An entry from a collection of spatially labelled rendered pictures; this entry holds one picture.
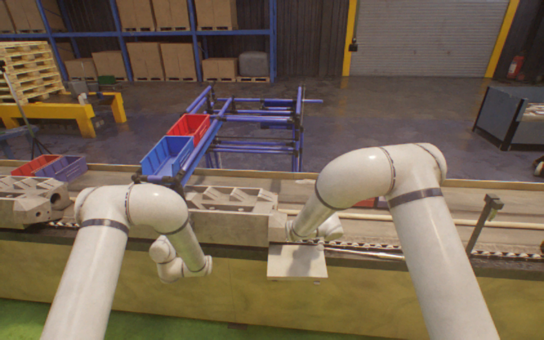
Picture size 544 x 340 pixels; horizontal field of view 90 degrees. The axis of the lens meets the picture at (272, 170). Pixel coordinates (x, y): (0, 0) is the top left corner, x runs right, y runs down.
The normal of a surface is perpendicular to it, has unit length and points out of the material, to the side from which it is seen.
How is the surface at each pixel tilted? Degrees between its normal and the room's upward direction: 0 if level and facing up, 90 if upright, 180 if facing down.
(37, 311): 0
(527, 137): 90
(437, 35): 90
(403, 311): 90
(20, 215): 71
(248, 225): 80
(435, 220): 41
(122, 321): 0
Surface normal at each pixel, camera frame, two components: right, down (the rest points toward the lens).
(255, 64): -0.11, 0.51
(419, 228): -0.58, -0.20
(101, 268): 0.70, -0.48
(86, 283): 0.47, -0.56
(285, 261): -0.01, -0.88
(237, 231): -0.11, 0.32
